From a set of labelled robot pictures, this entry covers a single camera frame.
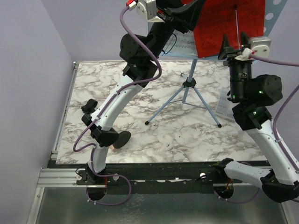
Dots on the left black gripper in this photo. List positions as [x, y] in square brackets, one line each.
[186, 13]

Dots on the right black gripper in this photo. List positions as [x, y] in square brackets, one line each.
[235, 57]

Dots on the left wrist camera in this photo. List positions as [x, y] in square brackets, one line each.
[147, 9]

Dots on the sheet music red folder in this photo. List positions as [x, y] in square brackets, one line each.
[183, 44]

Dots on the clear plastic box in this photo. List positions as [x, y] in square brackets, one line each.
[224, 106]

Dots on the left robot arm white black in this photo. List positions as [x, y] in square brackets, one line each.
[141, 54]

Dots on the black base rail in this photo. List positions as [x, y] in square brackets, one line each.
[155, 178]

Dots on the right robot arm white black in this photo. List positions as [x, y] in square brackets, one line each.
[252, 96]

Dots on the black microphone stand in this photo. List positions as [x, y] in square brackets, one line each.
[102, 131]

